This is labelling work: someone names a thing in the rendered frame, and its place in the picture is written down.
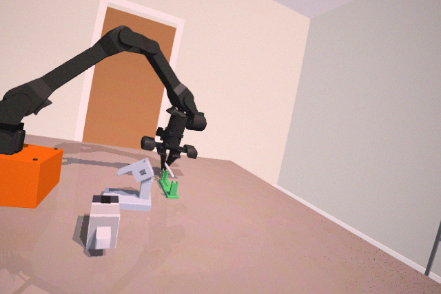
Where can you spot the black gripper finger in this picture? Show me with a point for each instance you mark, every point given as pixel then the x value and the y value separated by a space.
pixel 171 158
pixel 163 159

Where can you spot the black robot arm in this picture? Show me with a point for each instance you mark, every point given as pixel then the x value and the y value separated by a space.
pixel 31 97

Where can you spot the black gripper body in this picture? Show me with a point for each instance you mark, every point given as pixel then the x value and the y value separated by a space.
pixel 170 142

